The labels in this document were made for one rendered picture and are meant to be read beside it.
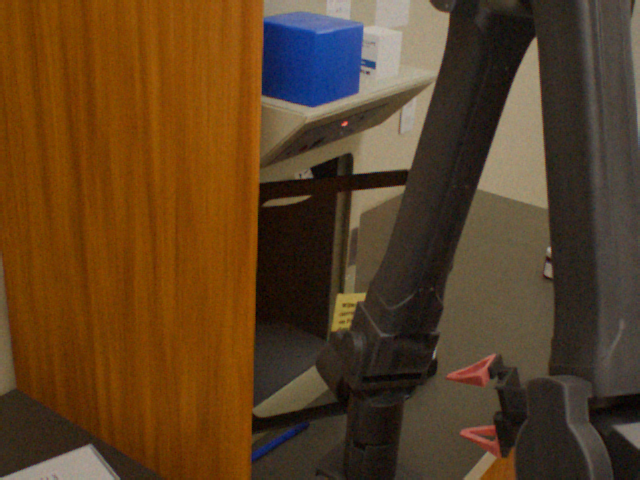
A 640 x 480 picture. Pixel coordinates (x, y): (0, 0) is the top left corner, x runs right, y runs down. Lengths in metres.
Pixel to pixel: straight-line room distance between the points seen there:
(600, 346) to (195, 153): 0.58
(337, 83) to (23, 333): 0.68
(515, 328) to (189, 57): 1.00
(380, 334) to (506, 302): 1.07
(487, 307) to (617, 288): 1.24
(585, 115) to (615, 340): 0.15
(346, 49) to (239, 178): 0.21
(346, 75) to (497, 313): 0.87
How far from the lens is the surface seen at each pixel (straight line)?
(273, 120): 1.01
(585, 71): 0.58
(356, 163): 1.32
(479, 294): 1.85
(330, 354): 0.91
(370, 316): 0.80
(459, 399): 1.49
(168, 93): 1.01
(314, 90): 1.00
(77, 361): 1.34
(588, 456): 0.54
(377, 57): 1.15
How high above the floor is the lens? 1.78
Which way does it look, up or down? 25 degrees down
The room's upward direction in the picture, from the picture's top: 4 degrees clockwise
